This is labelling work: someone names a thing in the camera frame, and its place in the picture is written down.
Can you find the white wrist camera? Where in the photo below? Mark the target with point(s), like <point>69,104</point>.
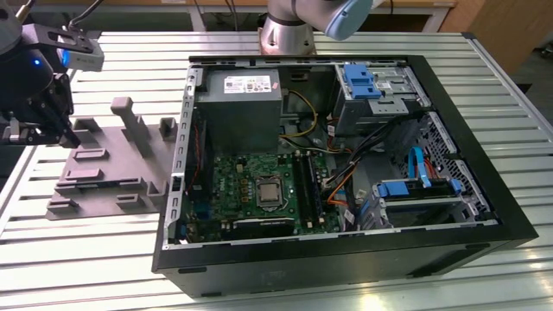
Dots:
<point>87,60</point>

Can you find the black open PC case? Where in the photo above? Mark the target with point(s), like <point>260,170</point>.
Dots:
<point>302,269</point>

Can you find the black RAM slot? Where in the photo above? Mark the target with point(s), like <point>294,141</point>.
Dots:
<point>302,191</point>

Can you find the hard disk in blue carrier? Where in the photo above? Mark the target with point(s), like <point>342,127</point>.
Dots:
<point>397,189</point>

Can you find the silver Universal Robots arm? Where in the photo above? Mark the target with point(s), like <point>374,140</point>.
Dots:
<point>285,35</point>

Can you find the CPU socket metal frame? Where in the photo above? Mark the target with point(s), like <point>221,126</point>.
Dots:
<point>268,177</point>

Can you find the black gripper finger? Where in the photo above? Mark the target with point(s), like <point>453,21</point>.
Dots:
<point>25,136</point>
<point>47,113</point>

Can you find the green motherboard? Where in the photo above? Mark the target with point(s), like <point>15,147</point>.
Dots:
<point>229,181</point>

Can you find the grey power supply unit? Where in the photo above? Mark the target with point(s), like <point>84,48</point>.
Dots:
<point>237,120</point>

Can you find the white framed desk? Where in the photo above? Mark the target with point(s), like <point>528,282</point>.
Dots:
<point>438,19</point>

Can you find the black graphics card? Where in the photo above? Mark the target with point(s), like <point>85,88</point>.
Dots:
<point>259,228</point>

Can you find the blue drive bay latch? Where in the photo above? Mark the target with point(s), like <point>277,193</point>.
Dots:
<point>360,81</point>

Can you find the grey parts rack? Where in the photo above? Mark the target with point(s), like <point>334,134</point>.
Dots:
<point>108,155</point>

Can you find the metal drive cage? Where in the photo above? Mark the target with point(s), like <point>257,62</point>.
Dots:
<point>388,107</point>

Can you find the black camera bracket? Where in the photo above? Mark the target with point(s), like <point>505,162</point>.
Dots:
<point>39,34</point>

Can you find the wooden cabinet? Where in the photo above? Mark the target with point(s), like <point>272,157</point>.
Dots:
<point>509,32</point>

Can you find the silver CPU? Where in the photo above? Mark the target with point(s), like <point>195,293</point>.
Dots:
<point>268,191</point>

